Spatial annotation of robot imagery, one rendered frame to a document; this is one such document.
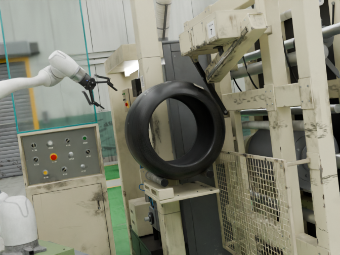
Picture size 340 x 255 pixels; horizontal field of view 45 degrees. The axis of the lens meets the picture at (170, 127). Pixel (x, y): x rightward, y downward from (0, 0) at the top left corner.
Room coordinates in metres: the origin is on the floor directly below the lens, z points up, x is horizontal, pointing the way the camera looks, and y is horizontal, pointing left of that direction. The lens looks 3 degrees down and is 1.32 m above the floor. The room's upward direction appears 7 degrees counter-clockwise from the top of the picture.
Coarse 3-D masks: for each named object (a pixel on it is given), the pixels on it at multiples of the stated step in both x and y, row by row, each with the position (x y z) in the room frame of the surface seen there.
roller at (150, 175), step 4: (148, 172) 2.59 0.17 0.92; (148, 176) 2.54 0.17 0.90; (152, 176) 2.45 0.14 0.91; (156, 176) 2.40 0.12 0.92; (152, 180) 2.46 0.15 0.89; (156, 180) 2.35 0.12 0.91; (160, 180) 2.28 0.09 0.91; (164, 180) 2.26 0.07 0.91; (160, 184) 2.27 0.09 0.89; (164, 184) 2.26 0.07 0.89
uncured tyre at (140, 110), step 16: (176, 80) 2.35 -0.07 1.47; (144, 96) 2.29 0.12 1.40; (160, 96) 2.26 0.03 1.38; (176, 96) 2.58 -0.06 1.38; (192, 96) 2.31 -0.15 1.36; (208, 96) 2.35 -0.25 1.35; (128, 112) 2.42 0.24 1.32; (144, 112) 2.23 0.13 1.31; (192, 112) 2.63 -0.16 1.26; (208, 112) 2.57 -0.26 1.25; (128, 128) 2.32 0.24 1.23; (144, 128) 2.23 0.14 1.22; (208, 128) 2.60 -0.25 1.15; (224, 128) 2.39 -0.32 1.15; (128, 144) 2.38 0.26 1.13; (144, 144) 2.22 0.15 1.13; (208, 144) 2.58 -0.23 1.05; (144, 160) 2.25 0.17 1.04; (160, 160) 2.24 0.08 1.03; (176, 160) 2.56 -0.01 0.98; (192, 160) 2.58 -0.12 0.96; (208, 160) 2.33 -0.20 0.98; (160, 176) 2.30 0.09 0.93; (176, 176) 2.29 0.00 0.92; (192, 176) 2.33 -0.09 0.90
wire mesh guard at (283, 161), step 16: (240, 160) 2.37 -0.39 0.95; (272, 160) 2.02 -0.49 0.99; (256, 192) 2.23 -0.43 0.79; (272, 192) 2.07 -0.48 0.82; (288, 192) 1.92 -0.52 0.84; (224, 208) 2.69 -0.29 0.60; (272, 208) 2.09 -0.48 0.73; (288, 208) 1.92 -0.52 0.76; (224, 224) 2.72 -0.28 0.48; (224, 240) 2.77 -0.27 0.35; (272, 240) 2.13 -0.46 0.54
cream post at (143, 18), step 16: (144, 0) 2.65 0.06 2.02; (144, 16) 2.65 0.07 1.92; (144, 32) 2.65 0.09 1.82; (144, 48) 2.64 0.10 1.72; (144, 64) 2.64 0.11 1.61; (160, 64) 2.67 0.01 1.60; (144, 80) 2.64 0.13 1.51; (160, 80) 2.67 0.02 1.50; (160, 112) 2.66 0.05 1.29; (160, 128) 2.65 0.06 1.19; (160, 144) 2.65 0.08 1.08; (160, 208) 2.65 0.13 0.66; (176, 208) 2.66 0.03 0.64; (160, 224) 2.72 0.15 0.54; (176, 224) 2.66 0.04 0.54; (176, 240) 2.66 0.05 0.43
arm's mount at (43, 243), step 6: (42, 240) 2.14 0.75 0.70; (48, 246) 2.00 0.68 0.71; (54, 246) 1.98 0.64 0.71; (60, 246) 1.97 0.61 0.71; (66, 246) 1.95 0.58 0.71; (42, 252) 1.90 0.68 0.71; (48, 252) 1.88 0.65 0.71; (54, 252) 1.87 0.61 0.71; (60, 252) 1.86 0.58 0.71; (66, 252) 1.87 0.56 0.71; (72, 252) 1.90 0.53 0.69
